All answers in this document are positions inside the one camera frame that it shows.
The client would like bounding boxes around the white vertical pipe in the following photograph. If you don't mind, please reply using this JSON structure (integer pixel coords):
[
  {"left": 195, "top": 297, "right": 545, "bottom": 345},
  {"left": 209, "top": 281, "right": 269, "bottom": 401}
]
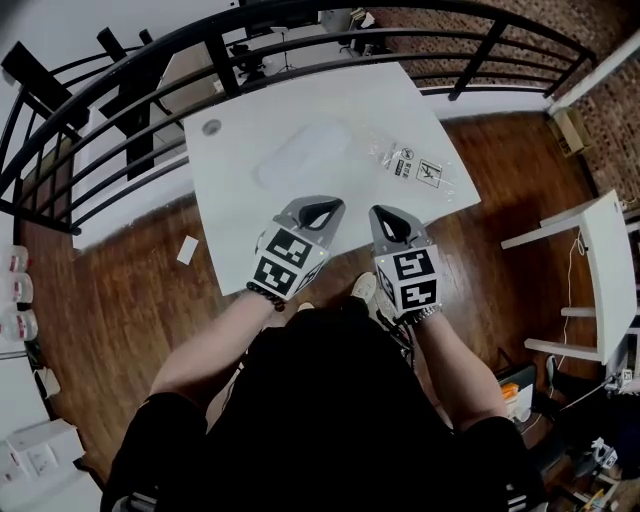
[{"left": 547, "top": 27, "right": 640, "bottom": 116}]

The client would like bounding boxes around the large white box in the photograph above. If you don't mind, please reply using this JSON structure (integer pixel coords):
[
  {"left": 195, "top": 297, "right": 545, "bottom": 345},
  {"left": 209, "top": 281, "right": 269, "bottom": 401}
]
[{"left": 4, "top": 418, "right": 86, "bottom": 466}]

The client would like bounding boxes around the orange and white box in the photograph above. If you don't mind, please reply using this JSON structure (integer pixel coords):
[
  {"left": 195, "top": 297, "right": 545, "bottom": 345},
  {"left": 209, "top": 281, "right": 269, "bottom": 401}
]
[{"left": 496, "top": 363, "right": 536, "bottom": 422}]

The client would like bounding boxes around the clear plastic bag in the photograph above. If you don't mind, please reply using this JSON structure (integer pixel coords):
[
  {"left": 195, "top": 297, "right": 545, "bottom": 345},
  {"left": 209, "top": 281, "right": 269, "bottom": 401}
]
[{"left": 344, "top": 127, "right": 459, "bottom": 202}]

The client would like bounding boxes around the person's right forearm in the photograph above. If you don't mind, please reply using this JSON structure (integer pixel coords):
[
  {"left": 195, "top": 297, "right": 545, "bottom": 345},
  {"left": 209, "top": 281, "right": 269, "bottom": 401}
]
[{"left": 410, "top": 303, "right": 510, "bottom": 435}]

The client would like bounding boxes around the person's black shirt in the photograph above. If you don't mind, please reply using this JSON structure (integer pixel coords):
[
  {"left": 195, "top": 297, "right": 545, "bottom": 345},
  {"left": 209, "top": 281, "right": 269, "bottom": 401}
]
[{"left": 99, "top": 297, "right": 549, "bottom": 512}]

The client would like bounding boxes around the dark beaded bracelet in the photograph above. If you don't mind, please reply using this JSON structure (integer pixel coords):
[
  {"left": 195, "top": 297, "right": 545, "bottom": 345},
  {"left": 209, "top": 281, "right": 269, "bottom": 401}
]
[{"left": 245, "top": 281, "right": 287, "bottom": 314}]

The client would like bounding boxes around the silver wristwatch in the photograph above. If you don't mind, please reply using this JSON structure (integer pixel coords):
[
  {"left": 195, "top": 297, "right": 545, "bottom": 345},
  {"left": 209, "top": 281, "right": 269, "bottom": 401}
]
[{"left": 410, "top": 303, "right": 445, "bottom": 326}]

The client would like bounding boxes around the pale thin cable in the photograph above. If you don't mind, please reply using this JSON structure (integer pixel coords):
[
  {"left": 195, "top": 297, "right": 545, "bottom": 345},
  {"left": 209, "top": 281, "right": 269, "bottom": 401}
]
[{"left": 553, "top": 233, "right": 587, "bottom": 372}]

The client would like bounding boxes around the white paper card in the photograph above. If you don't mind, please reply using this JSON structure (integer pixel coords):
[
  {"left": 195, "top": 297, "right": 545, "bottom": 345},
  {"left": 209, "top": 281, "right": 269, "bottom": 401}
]
[{"left": 177, "top": 235, "right": 200, "bottom": 266}]

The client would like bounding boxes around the black metal railing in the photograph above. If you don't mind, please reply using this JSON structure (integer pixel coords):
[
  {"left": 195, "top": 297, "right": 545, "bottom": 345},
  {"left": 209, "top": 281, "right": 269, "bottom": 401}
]
[{"left": 0, "top": 0, "right": 599, "bottom": 237}]

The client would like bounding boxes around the white side table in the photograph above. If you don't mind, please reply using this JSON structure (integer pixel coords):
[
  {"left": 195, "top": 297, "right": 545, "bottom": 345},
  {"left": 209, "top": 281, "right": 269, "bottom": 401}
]
[{"left": 501, "top": 188, "right": 640, "bottom": 366}]

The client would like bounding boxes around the white box red label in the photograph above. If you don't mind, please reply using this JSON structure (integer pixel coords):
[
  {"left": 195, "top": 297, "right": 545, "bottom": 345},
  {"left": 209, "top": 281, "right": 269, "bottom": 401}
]
[{"left": 0, "top": 439, "right": 26, "bottom": 486}]

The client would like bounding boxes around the small white printed box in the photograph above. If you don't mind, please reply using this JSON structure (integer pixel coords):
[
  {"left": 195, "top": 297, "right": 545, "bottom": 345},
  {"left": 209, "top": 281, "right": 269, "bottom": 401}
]
[{"left": 24, "top": 442, "right": 59, "bottom": 479}]

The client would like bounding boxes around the cardboard box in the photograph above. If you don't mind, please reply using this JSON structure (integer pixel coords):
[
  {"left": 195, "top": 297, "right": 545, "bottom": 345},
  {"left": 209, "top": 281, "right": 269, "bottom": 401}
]
[{"left": 546, "top": 107, "right": 594, "bottom": 159}]

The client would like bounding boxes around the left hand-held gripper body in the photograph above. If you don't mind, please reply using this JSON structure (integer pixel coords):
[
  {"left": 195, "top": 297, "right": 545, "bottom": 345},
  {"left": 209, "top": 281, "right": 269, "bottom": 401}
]
[{"left": 253, "top": 207, "right": 332, "bottom": 301}]

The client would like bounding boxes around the person's left forearm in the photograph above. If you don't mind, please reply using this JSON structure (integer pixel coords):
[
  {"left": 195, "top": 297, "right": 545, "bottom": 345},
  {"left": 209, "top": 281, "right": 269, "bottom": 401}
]
[{"left": 148, "top": 282, "right": 287, "bottom": 404}]

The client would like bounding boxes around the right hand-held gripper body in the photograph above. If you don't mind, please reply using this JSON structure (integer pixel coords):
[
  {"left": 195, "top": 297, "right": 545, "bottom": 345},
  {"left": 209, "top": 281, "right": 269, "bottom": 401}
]
[{"left": 374, "top": 233, "right": 445, "bottom": 322}]

